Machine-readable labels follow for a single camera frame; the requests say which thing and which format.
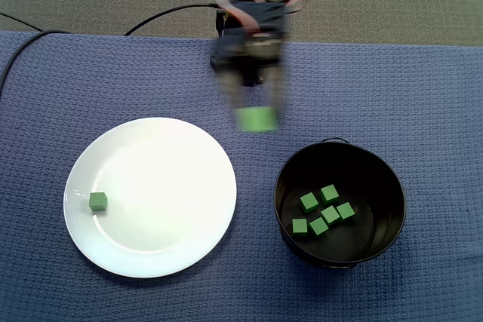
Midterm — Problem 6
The black table clamp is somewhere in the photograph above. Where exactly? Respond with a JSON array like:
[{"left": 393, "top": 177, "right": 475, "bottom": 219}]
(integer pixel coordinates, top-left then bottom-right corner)
[{"left": 214, "top": 11, "right": 227, "bottom": 36}]

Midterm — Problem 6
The white round plate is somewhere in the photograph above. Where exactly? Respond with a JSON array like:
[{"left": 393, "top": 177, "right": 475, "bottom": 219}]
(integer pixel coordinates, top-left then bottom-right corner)
[{"left": 63, "top": 116, "right": 238, "bottom": 279}]

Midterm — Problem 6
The thin black cable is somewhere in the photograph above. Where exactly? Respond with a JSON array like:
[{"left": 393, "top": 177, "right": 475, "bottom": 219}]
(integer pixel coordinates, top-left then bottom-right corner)
[{"left": 0, "top": 11, "right": 43, "bottom": 32}]

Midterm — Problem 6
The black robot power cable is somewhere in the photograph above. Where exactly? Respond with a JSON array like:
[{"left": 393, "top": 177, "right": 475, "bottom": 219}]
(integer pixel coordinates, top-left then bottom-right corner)
[{"left": 123, "top": 0, "right": 223, "bottom": 37}]

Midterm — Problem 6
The white red gripper servo wire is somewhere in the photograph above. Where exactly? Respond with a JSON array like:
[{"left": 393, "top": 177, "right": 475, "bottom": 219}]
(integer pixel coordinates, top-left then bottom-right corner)
[{"left": 214, "top": 0, "right": 263, "bottom": 32}]

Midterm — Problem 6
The green cube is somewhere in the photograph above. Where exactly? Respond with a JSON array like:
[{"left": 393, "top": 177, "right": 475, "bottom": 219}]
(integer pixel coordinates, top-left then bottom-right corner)
[
  {"left": 88, "top": 192, "right": 108, "bottom": 212},
  {"left": 321, "top": 204, "right": 342, "bottom": 225},
  {"left": 299, "top": 192, "right": 320, "bottom": 213},
  {"left": 308, "top": 216, "right": 329, "bottom": 238},
  {"left": 291, "top": 217, "right": 309, "bottom": 235},
  {"left": 335, "top": 202, "right": 355, "bottom": 220},
  {"left": 319, "top": 184, "right": 340, "bottom": 204},
  {"left": 234, "top": 106, "right": 281, "bottom": 133}
]

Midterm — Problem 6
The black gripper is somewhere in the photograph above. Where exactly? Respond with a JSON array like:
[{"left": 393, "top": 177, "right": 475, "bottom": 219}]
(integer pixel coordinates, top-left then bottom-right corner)
[{"left": 216, "top": 26, "right": 292, "bottom": 112}]

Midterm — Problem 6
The black metal bucket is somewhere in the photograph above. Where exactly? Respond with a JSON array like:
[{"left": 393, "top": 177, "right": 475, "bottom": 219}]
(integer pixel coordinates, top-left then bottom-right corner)
[{"left": 273, "top": 136, "right": 408, "bottom": 270}]

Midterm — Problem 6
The thick black cable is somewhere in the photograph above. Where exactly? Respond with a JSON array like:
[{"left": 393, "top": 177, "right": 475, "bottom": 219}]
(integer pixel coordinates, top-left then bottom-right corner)
[{"left": 0, "top": 29, "right": 71, "bottom": 93}]

